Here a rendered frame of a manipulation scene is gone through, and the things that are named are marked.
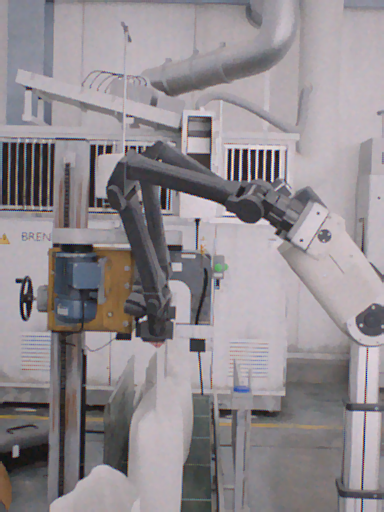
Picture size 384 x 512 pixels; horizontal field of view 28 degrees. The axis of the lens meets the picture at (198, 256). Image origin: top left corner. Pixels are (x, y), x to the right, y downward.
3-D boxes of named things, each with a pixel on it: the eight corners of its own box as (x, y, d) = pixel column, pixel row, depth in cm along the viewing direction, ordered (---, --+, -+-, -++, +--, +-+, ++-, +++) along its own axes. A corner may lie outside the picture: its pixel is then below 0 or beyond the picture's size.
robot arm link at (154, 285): (119, 187, 206) (136, 168, 214) (101, 188, 209) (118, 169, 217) (161, 315, 228) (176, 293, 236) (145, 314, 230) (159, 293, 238)
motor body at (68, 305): (93, 324, 272) (94, 254, 271) (50, 323, 272) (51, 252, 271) (99, 319, 287) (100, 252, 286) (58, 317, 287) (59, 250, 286)
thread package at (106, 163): (140, 201, 270) (141, 152, 269) (92, 200, 270) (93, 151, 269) (143, 202, 287) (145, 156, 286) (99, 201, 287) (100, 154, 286)
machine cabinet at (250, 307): (289, 420, 566) (299, 132, 555) (-21, 409, 568) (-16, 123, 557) (274, 385, 682) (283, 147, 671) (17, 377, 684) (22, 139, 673)
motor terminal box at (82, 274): (101, 295, 268) (101, 262, 268) (72, 295, 264) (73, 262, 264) (94, 292, 276) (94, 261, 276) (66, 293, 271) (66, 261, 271)
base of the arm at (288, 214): (312, 202, 201) (287, 241, 202) (285, 186, 201) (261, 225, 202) (315, 202, 192) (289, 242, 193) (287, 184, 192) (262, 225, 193)
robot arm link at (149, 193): (148, 157, 254) (155, 154, 265) (132, 159, 255) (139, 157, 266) (169, 283, 262) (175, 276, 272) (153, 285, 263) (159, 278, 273)
